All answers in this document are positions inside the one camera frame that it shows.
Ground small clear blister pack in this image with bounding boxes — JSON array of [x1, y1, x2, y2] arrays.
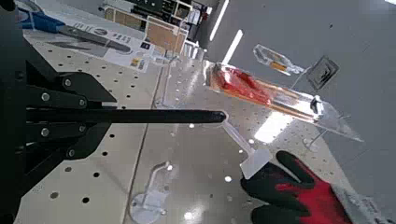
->
[[252, 43, 305, 77]]

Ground clear blister pack red tool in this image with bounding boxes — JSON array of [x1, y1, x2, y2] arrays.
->
[[204, 60, 364, 143]]

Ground white ceiling light strip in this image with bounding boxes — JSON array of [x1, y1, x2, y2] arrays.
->
[[221, 29, 245, 65], [208, 0, 231, 42]]

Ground black and red work glove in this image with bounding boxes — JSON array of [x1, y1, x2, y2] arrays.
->
[[240, 150, 395, 224]]

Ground blue handled scissors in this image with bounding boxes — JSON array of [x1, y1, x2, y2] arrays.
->
[[16, 5, 133, 54]]

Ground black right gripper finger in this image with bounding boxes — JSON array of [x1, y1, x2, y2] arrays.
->
[[17, 121, 112, 195], [25, 60, 118, 110]]

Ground white scissors packaging card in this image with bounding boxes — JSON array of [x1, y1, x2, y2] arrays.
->
[[46, 18, 157, 74]]

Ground translucent hook with label plate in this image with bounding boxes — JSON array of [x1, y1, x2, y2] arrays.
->
[[221, 119, 274, 181]]

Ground translucent pegboard hook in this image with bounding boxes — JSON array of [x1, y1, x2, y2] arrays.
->
[[130, 161, 176, 222], [160, 55, 180, 109]]

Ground beige pegboard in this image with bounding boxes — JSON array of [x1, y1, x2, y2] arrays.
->
[[13, 31, 375, 224]]

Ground square ceiling vent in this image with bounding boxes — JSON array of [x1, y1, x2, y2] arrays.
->
[[305, 55, 341, 91]]

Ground background storage shelves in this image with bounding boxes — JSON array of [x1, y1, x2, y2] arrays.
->
[[99, 0, 216, 62]]

